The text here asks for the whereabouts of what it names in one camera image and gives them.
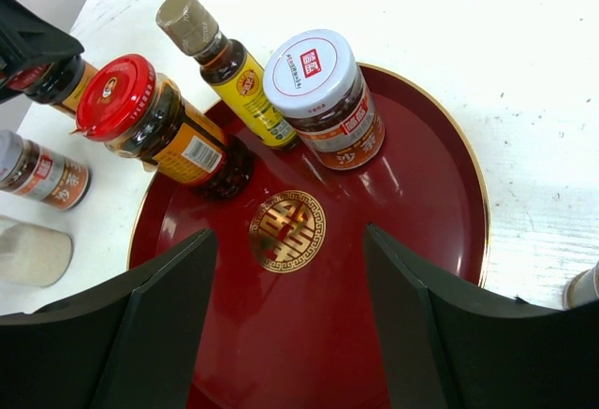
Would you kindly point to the red lid sauce jar back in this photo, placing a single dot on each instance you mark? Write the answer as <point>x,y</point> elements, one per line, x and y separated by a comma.
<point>59,85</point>

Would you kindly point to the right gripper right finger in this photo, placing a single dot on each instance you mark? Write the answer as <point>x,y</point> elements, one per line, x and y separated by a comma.
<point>447,343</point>

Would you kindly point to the red round tray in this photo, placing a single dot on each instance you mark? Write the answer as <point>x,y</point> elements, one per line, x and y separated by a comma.
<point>290,322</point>

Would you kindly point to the white lid sauce jar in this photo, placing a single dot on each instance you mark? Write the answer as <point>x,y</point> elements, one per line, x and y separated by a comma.
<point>314,80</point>
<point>35,172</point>

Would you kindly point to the red lid sauce jar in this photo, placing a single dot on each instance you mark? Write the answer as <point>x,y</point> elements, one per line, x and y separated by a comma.
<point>138,113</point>
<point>59,85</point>

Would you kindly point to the red lid sauce jar front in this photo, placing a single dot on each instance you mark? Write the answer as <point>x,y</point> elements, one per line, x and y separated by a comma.
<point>138,113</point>

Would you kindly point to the black cap pepper shaker near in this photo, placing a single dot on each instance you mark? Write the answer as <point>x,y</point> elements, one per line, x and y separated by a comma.
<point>582,289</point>

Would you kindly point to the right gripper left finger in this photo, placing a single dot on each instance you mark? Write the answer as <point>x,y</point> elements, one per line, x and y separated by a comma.
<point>130,342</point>

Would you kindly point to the yellow label oil bottle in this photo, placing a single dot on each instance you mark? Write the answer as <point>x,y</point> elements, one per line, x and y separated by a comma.
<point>229,69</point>

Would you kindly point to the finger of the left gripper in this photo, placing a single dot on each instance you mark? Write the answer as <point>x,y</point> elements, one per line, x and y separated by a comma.
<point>28,41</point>

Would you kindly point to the black cap white shaker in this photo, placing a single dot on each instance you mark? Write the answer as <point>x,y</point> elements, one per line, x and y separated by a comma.
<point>33,255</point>

